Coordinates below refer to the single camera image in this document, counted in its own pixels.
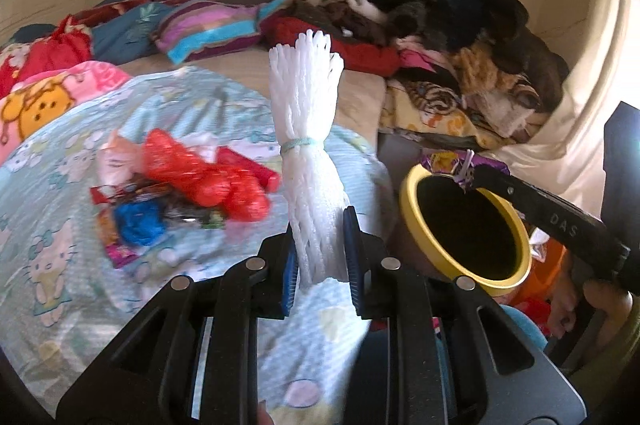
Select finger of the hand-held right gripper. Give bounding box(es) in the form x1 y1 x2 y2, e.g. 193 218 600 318
467 167 632 280

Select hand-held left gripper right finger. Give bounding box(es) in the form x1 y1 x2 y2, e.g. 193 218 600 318
343 205 587 425

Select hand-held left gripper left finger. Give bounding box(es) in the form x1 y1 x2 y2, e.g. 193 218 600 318
55 224 302 425

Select yellow rim trash bin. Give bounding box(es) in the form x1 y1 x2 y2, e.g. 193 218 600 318
398 164 533 297

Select white foam net bundle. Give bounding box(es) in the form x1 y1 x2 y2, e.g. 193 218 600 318
268 30 351 292

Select blue plastic bag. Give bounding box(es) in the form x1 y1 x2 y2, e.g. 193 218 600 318
113 200 173 248

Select person's right hand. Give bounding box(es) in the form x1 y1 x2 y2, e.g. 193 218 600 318
547 255 636 356

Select orange plastic item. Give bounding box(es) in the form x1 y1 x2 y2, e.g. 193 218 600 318
527 229 573 306

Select red plastic bag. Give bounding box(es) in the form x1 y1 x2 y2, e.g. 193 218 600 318
142 128 272 223

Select white curtain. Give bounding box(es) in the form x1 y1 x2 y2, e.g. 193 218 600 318
487 0 640 208

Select yellow cartoon blanket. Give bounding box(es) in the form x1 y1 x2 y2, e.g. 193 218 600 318
379 75 548 152

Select red white snack wrapper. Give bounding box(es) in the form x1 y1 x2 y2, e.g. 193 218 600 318
90 181 173 206

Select white pink plastic bag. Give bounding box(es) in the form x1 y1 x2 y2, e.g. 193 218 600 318
96 129 151 186

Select beige bed sheet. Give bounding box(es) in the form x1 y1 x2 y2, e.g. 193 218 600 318
119 47 387 146

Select light blue cartoon blanket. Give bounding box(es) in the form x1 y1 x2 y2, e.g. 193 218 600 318
0 65 397 425

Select red garment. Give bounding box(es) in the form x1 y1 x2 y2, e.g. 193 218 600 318
259 16 402 78

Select pile of dark clothes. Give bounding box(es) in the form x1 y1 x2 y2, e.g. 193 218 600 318
291 0 571 150

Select striped purple pillow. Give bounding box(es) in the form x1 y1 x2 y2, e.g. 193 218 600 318
151 0 297 66

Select blue floral blanket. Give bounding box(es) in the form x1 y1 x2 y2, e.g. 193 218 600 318
91 0 176 64

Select pink cartoon blanket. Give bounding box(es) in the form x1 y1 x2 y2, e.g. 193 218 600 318
0 60 134 158

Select red floral blanket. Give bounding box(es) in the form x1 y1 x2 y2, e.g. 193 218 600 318
0 0 151 100

